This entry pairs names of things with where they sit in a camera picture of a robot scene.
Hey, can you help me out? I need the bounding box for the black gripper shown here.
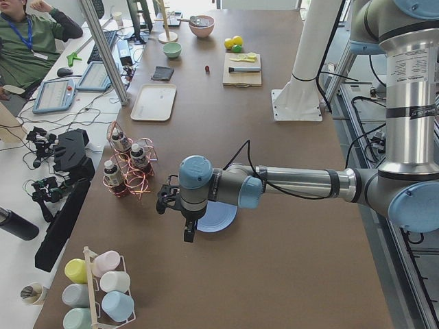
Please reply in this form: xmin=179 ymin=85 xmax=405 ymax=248
xmin=182 ymin=209 xmax=203 ymax=243

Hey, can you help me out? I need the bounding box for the blue round plate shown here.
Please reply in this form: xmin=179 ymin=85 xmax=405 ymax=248
xmin=197 ymin=201 xmax=237 ymax=233

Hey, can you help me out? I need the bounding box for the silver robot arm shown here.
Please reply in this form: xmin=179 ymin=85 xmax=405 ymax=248
xmin=176 ymin=1 xmax=438 ymax=242

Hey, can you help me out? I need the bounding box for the pink cup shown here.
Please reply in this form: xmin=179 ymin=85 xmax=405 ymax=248
xmin=91 ymin=250 xmax=121 ymax=278

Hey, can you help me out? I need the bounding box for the tea bottle middle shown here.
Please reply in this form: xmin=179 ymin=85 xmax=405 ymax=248
xmin=130 ymin=143 xmax=147 ymax=169

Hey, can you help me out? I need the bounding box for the tea bottle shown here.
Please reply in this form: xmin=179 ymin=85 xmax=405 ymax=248
xmin=130 ymin=143 xmax=147 ymax=169
xmin=111 ymin=130 xmax=131 ymax=152
xmin=104 ymin=160 xmax=124 ymax=187

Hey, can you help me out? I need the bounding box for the white cup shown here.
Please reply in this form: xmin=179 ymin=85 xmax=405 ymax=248
xmin=99 ymin=271 xmax=131 ymax=293

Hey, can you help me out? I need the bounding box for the tea bottle front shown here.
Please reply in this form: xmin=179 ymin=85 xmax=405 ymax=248
xmin=104 ymin=160 xmax=124 ymax=187

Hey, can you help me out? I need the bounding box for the wooden cup rack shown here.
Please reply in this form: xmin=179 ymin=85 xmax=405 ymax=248
xmin=83 ymin=246 xmax=137 ymax=329

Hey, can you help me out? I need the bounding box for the light blue cup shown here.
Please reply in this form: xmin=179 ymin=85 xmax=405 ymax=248
xmin=102 ymin=291 xmax=134 ymax=322

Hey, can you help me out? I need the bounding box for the tea bottle top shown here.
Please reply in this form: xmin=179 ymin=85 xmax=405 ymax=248
xmin=111 ymin=130 xmax=131 ymax=152

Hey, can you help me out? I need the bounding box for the yellow cup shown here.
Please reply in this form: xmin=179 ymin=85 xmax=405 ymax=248
xmin=64 ymin=258 xmax=87 ymax=284

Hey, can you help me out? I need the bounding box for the cream rabbit tray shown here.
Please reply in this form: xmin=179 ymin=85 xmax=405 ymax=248
xmin=130 ymin=84 xmax=176 ymax=121

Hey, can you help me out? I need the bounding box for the grey cup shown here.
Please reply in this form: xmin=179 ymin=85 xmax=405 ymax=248
xmin=62 ymin=283 xmax=89 ymax=308

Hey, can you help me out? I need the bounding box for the pale green cup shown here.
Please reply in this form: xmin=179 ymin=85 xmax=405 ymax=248
xmin=62 ymin=308 xmax=91 ymax=329

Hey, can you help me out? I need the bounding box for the grey folded cloth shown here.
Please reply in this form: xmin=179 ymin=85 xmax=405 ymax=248
xmin=151 ymin=66 xmax=174 ymax=81

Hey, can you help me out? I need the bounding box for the steel muddler with black tip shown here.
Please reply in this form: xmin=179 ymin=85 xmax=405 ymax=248
xmin=228 ymin=66 xmax=261 ymax=73

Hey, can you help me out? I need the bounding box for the wooden cutting board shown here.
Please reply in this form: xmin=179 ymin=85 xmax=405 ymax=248
xmin=222 ymin=52 xmax=262 ymax=87

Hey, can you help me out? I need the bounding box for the blue teach pendant right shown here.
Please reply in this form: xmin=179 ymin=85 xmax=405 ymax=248
xmin=76 ymin=61 xmax=111 ymax=93

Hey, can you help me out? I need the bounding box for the blue teach pendant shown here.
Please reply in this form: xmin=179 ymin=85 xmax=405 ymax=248
xmin=32 ymin=79 xmax=75 ymax=114
xmin=76 ymin=61 xmax=111 ymax=93

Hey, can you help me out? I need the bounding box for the green bowl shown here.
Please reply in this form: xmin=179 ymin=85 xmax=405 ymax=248
xmin=163 ymin=42 xmax=182 ymax=58

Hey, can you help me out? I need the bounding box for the black water bottle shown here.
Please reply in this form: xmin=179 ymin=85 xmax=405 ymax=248
xmin=1 ymin=208 xmax=39 ymax=241

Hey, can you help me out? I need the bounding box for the yellow plastic knife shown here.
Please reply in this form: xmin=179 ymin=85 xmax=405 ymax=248
xmin=229 ymin=57 xmax=257 ymax=63

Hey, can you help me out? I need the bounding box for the green lime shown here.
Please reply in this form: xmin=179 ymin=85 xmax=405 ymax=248
xmin=231 ymin=45 xmax=242 ymax=53

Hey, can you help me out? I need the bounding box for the blue teach pendant left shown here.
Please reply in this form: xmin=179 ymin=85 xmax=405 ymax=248
xmin=32 ymin=79 xmax=75 ymax=114

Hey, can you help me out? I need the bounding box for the yellow lemon near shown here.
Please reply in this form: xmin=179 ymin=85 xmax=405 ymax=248
xmin=224 ymin=38 xmax=234 ymax=49

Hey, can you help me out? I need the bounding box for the yellow lemon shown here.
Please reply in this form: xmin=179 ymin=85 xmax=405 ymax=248
xmin=232 ymin=35 xmax=244 ymax=46
xmin=224 ymin=38 xmax=234 ymax=49

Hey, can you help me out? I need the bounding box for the wooden glass stand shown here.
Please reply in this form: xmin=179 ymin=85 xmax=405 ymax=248
xmin=154 ymin=0 xmax=178 ymax=44

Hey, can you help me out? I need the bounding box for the yellow lemon far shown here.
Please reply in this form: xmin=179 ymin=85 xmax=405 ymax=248
xmin=232 ymin=35 xmax=244 ymax=46

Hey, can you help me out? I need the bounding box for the black keyboard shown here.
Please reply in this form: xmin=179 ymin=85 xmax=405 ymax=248
xmin=86 ymin=29 xmax=119 ymax=65

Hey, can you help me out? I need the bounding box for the computer mouse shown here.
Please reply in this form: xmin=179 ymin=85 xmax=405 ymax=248
xmin=56 ymin=67 xmax=73 ymax=77

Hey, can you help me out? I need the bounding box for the pink bowl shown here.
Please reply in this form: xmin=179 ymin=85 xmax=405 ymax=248
xmin=189 ymin=15 xmax=215 ymax=38

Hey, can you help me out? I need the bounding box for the steel ice scoop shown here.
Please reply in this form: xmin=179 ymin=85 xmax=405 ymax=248
xmin=178 ymin=16 xmax=211 ymax=27

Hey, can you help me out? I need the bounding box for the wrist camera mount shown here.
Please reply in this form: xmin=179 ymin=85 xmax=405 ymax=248
xmin=156 ymin=174 xmax=181 ymax=215

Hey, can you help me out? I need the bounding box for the copper wire bottle rack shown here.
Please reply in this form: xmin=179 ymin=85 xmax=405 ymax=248
xmin=102 ymin=121 xmax=158 ymax=199

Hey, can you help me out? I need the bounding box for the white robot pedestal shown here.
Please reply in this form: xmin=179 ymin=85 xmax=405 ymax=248
xmin=272 ymin=0 xmax=344 ymax=121

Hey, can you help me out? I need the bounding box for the aluminium frame post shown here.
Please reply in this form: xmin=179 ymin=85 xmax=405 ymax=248
xmin=78 ymin=0 xmax=128 ymax=106

